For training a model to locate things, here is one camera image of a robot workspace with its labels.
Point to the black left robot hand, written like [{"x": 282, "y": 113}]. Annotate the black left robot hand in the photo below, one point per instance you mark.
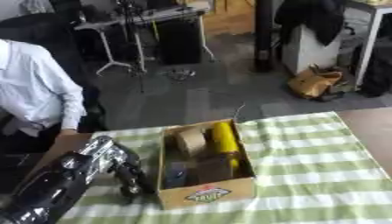
[{"x": 128, "y": 175}]

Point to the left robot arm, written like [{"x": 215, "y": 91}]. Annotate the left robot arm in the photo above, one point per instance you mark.
[{"x": 56, "y": 180}]

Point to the tan cardboard box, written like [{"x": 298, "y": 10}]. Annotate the tan cardboard box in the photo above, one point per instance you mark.
[{"x": 204, "y": 172}]

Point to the dark blue block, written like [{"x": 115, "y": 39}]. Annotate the dark blue block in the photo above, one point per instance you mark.
[{"x": 176, "y": 175}]

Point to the tan cardboard roll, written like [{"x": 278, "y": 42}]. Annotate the tan cardboard roll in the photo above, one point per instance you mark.
[{"x": 191, "y": 141}]

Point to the brown block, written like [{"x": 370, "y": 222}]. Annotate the brown block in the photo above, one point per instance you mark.
[{"x": 214, "y": 170}]

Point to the yellow cylinder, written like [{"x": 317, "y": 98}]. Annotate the yellow cylinder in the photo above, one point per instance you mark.
[{"x": 225, "y": 143}]

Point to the person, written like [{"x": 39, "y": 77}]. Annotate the person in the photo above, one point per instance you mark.
[{"x": 35, "y": 96}]

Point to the black tripod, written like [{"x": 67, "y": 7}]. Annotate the black tripod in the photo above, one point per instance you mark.
[{"x": 131, "y": 38}]

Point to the white folding table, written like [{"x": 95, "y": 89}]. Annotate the white folding table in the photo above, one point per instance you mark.
[{"x": 148, "y": 17}]

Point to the black pillar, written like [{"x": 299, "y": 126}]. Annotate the black pillar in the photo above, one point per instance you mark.
[{"x": 263, "y": 35}]

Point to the tan bag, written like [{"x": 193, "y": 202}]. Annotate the tan bag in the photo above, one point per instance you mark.
[{"x": 312, "y": 82}]

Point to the white cabinet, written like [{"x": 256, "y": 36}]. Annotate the white cabinet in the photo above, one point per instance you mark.
[{"x": 306, "y": 49}]

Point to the black jacket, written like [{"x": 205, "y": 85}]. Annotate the black jacket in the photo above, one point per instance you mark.
[{"x": 314, "y": 17}]

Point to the black bag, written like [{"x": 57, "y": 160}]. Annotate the black bag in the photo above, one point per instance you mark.
[{"x": 377, "y": 73}]

